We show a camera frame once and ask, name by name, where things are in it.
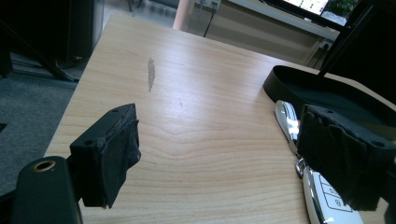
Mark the beige desk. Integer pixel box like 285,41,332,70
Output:
186,0,341,66

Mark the black tripod leg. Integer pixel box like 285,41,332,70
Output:
0,19,79,83

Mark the white car key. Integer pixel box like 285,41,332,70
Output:
302,166,365,224

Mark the green plant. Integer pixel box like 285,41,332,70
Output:
323,0,359,26

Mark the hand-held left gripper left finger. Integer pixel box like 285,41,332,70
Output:
69,103,142,209

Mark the dark cabinet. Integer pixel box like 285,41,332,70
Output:
0,0,106,68

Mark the black metal stand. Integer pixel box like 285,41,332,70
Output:
318,0,377,77

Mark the silver key fob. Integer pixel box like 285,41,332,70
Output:
275,100,302,156

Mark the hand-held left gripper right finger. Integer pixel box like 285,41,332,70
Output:
297,104,396,212

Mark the black cable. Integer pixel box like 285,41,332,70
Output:
203,1,219,38

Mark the computer monitor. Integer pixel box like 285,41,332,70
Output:
270,0,347,31

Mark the metal key ring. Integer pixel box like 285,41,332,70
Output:
294,157,310,179

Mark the black oval case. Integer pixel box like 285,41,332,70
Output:
262,64,396,127

